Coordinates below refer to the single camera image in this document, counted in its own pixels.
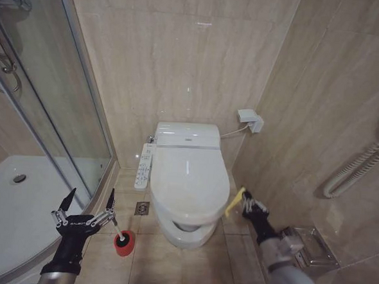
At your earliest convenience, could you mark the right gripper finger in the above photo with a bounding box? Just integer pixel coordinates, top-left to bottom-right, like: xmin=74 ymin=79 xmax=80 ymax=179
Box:
xmin=240 ymin=190 xmax=255 ymax=215
xmin=251 ymin=199 xmax=270 ymax=216

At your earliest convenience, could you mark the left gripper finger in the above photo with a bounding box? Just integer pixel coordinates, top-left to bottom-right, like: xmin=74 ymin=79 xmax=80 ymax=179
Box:
xmin=85 ymin=186 xmax=118 ymax=229
xmin=49 ymin=186 xmax=77 ymax=228

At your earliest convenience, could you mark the yellow plastic piece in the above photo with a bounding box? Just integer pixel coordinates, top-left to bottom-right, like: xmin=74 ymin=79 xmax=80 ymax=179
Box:
xmin=224 ymin=186 xmax=247 ymax=218

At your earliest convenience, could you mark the red toilet brush holder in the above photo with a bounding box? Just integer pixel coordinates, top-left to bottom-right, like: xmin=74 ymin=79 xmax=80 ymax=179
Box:
xmin=112 ymin=229 xmax=137 ymax=258

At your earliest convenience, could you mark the white toilet seat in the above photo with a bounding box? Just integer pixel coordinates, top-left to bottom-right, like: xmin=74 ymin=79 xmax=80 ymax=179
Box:
xmin=148 ymin=190 xmax=229 ymax=229

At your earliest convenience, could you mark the steel toilet paper holder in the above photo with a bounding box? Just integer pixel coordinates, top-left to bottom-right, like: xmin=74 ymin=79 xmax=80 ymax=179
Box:
xmin=277 ymin=224 xmax=343 ymax=272

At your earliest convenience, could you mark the white toilet lid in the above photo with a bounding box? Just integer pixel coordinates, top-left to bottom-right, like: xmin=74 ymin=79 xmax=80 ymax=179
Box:
xmin=148 ymin=144 xmax=233 ymax=221

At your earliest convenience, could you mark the white toilet bowl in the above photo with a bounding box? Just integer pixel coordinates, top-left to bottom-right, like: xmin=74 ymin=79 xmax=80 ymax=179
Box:
xmin=152 ymin=206 xmax=221 ymax=252

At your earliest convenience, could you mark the square metal floor drain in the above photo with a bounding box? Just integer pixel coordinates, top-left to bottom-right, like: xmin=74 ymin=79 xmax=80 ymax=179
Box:
xmin=135 ymin=200 xmax=150 ymax=217

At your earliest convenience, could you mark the white bidet control panel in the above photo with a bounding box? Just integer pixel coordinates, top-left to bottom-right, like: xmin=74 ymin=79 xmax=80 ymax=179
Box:
xmin=133 ymin=141 xmax=155 ymax=191

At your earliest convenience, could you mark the white shower tray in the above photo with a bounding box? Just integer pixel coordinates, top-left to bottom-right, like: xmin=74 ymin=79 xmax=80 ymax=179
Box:
xmin=0 ymin=154 xmax=112 ymax=284

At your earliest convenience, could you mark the white bidet unit housing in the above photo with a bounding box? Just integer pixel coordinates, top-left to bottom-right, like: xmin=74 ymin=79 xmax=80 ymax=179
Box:
xmin=153 ymin=120 xmax=222 ymax=152

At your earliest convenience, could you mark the white-handled toilet brush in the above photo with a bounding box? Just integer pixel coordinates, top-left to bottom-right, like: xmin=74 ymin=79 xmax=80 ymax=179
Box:
xmin=110 ymin=217 xmax=132 ymax=246

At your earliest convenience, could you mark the white power cable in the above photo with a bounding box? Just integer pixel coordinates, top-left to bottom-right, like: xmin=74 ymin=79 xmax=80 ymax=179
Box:
xmin=220 ymin=121 xmax=251 ymax=141

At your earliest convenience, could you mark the white wall outlet box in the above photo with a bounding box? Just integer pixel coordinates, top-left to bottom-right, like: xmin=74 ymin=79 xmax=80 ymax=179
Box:
xmin=236 ymin=108 xmax=265 ymax=135

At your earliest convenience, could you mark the cream coiled phone cord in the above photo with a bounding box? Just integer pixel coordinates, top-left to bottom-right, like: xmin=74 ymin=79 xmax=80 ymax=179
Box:
xmin=322 ymin=133 xmax=379 ymax=202

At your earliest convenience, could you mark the glass shower enclosure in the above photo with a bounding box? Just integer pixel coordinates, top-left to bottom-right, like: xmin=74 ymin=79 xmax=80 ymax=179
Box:
xmin=0 ymin=0 xmax=127 ymax=211

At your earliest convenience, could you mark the chrome shower hose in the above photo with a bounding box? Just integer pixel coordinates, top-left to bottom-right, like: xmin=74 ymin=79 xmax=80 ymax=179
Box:
xmin=0 ymin=23 xmax=26 ymax=94

